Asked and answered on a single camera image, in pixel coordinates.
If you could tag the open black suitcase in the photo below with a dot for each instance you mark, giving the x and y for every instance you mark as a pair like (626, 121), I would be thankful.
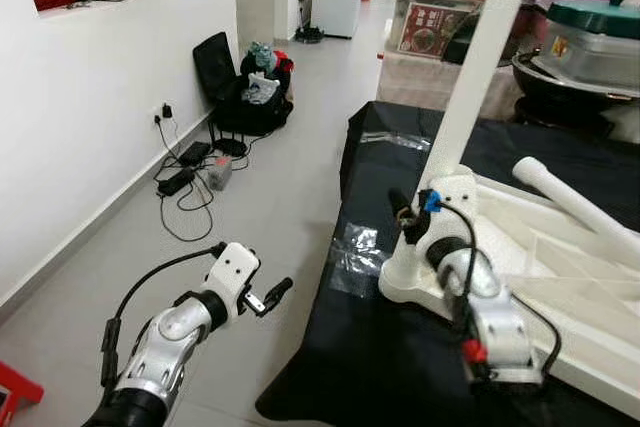
(215, 67)

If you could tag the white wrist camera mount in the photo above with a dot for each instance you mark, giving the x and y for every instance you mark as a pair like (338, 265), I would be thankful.
(235, 267)
(455, 202)

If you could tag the flat clear plastic strip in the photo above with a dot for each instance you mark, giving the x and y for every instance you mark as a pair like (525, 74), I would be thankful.
(410, 139)

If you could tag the black wok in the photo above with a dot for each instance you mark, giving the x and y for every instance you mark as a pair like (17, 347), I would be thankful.
(560, 97)

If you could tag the black power strip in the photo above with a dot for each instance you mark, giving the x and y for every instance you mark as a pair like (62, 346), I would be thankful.
(176, 183)

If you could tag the black cloth cover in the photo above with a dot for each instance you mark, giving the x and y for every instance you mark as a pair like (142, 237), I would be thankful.
(330, 367)

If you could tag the black mop head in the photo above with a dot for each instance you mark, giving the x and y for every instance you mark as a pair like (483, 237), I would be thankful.
(309, 35)

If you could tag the clear plastic storage box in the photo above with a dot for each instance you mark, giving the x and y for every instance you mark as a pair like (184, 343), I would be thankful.
(600, 57)

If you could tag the red plastic stool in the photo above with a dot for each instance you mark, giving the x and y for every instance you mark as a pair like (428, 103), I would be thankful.
(18, 387)

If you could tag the grey charger with red label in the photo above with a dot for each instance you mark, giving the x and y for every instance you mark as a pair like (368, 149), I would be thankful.
(219, 173)

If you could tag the flat black router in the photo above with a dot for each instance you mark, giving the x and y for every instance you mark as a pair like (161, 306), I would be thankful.
(230, 147)

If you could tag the yellow rubber band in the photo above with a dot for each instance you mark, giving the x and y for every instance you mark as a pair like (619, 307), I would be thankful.
(406, 214)

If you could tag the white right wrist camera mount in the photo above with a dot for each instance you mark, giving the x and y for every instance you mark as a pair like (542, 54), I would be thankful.
(455, 202)

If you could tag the white plastic bag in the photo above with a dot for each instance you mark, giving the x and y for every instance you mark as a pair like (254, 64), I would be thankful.
(262, 89)

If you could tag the white plastic table top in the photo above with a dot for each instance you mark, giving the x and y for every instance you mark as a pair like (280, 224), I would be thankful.
(560, 287)

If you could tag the black power adapter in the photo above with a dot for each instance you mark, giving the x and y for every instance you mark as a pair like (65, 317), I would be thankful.
(195, 153)

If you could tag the wall socket with black plugs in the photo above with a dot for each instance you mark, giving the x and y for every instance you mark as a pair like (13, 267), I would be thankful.
(165, 112)

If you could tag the teal plush toy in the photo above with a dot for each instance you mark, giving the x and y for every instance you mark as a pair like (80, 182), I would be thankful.
(262, 55)

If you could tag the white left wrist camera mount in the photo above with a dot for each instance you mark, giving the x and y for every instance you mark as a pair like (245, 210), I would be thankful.
(235, 267)

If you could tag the red cloth item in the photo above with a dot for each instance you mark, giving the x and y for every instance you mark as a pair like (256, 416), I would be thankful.
(283, 60)

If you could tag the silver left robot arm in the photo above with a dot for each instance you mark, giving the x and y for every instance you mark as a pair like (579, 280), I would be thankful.
(165, 347)

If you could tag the beige cloth covered table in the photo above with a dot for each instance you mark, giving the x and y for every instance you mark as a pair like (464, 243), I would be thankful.
(410, 82)

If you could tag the green pot lid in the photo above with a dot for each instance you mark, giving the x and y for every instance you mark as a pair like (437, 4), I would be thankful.
(600, 17)

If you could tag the white plastic table leg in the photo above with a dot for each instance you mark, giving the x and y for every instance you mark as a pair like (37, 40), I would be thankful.
(470, 97)
(570, 202)

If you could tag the crumpled clear plastic bag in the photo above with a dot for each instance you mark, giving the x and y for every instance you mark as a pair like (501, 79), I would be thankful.
(355, 257)

